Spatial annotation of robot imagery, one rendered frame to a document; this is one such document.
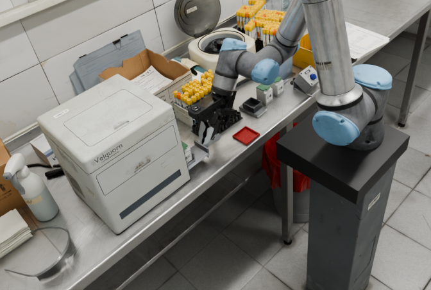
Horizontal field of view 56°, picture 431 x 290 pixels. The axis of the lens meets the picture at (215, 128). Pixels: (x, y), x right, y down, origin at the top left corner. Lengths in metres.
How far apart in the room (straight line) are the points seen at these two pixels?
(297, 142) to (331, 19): 0.45
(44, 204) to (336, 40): 0.92
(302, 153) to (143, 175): 0.47
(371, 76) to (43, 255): 1.02
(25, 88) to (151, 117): 0.65
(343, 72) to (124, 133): 0.55
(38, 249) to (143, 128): 0.48
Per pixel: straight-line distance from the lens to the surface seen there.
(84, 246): 1.24
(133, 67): 1.70
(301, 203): 2.08
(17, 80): 1.58
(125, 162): 1.08
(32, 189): 1.26
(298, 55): 1.71
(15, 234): 1.31
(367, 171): 1.22
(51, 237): 1.31
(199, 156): 1.30
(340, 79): 1.02
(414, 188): 2.49
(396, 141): 1.33
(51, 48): 1.59
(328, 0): 0.94
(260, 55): 1.19
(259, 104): 1.48
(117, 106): 1.14
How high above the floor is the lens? 1.81
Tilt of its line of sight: 40 degrees down
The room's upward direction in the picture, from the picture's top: 9 degrees counter-clockwise
